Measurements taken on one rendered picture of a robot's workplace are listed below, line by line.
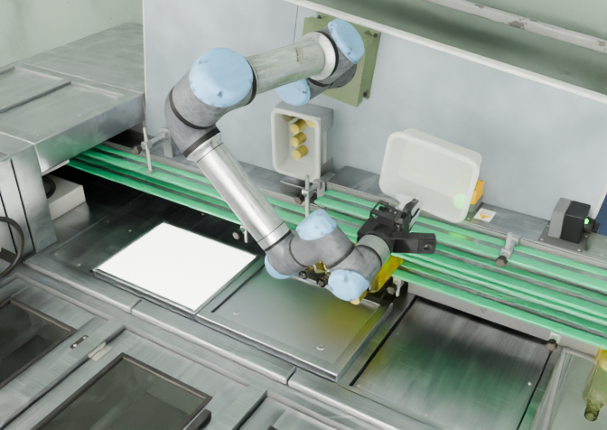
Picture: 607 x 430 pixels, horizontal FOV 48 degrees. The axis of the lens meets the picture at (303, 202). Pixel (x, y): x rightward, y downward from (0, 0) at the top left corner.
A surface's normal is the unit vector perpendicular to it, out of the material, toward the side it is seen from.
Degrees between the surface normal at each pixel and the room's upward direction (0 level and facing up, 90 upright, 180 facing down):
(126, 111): 90
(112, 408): 90
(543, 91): 0
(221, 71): 81
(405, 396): 90
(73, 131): 90
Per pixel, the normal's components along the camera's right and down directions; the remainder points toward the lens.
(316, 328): -0.01, -0.86
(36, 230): 0.85, 0.26
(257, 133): -0.52, 0.44
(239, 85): 0.50, -0.34
